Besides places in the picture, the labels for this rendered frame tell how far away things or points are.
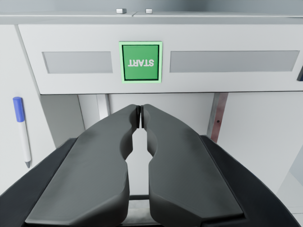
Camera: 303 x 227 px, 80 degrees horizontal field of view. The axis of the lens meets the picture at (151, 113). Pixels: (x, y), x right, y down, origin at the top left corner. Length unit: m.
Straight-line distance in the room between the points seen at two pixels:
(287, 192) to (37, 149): 0.89
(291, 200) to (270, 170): 0.26
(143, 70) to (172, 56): 0.04
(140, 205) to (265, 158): 0.41
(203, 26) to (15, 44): 0.24
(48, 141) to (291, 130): 0.59
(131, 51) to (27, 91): 0.16
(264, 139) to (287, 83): 0.29
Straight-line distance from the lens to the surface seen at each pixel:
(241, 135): 0.56
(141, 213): 0.64
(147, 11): 0.59
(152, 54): 0.25
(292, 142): 0.66
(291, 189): 0.99
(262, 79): 0.32
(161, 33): 0.26
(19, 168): 0.42
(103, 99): 0.41
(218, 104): 0.44
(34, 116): 0.33
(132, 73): 0.26
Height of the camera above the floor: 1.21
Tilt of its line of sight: 60 degrees down
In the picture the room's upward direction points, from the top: 175 degrees clockwise
